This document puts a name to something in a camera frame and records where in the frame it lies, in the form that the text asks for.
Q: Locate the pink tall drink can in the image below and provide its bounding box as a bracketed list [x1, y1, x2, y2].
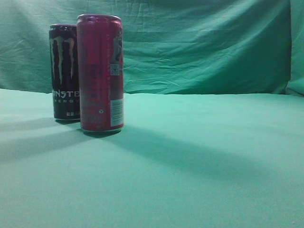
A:
[76, 14, 124, 134]

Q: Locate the green table cloth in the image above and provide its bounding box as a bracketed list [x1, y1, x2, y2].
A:
[0, 89, 304, 228]

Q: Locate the black Monster energy can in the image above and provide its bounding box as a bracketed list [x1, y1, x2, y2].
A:
[49, 24, 80, 122]

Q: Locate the green backdrop cloth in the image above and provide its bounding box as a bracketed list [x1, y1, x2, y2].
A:
[0, 0, 304, 94]

